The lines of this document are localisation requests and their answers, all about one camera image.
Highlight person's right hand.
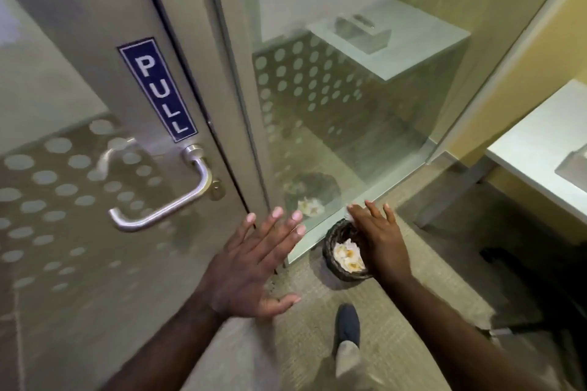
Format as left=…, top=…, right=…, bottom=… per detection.
left=346, top=200, right=415, bottom=290

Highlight person's left hand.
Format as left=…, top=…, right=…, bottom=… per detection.
left=196, top=207, right=307, bottom=322

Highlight black waste bin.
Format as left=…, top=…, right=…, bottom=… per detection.
left=322, top=219, right=375, bottom=282

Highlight metal glass door handle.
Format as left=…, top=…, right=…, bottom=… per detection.
left=108, top=144, right=214, bottom=233

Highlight person's right forearm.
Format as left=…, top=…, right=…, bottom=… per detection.
left=378, top=274, right=551, bottom=391

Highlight person's dark shoe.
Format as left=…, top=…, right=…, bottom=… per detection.
left=333, top=303, right=361, bottom=357

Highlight person's grey trousers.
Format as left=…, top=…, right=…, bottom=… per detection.
left=333, top=340, right=372, bottom=391

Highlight blue PULL sign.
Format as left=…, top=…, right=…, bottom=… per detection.
left=117, top=37, right=199, bottom=143

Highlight crumpled waste paper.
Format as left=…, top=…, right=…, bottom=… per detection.
left=333, top=238, right=366, bottom=273

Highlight grey table leg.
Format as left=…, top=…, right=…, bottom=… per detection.
left=412, top=155, right=498, bottom=229

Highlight fixed glass partition panel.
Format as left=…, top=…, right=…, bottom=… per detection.
left=201, top=0, right=587, bottom=263

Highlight black office chair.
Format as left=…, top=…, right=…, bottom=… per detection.
left=479, top=244, right=587, bottom=359

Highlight glass door with metal frame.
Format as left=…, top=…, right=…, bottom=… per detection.
left=0, top=0, right=271, bottom=391

